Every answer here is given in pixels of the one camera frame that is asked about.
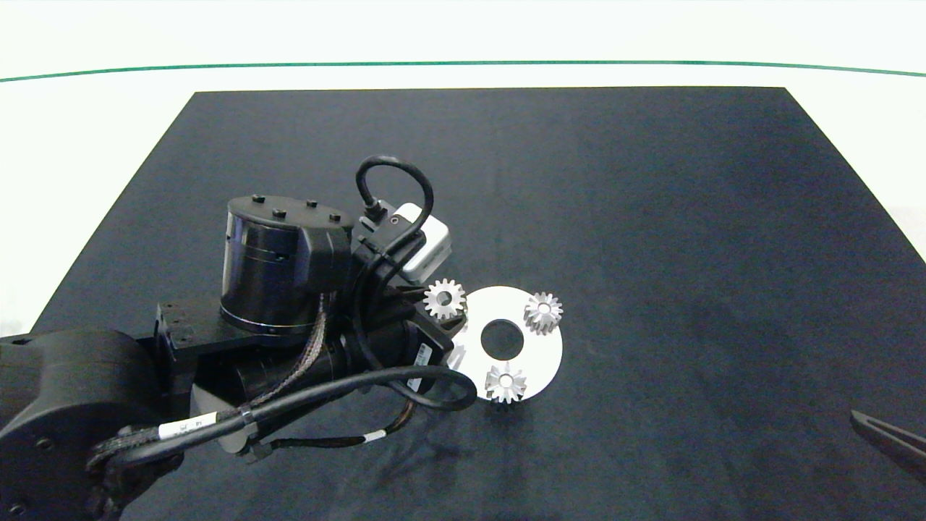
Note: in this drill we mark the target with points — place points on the small steel planetary gear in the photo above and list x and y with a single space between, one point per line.
434 301
495 387
552 317

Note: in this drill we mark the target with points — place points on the round white pinned carrier plate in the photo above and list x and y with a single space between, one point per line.
539 354

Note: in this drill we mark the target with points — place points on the dark rectangular work mat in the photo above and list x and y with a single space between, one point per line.
651 217

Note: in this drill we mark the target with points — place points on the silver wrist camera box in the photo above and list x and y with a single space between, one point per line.
430 250

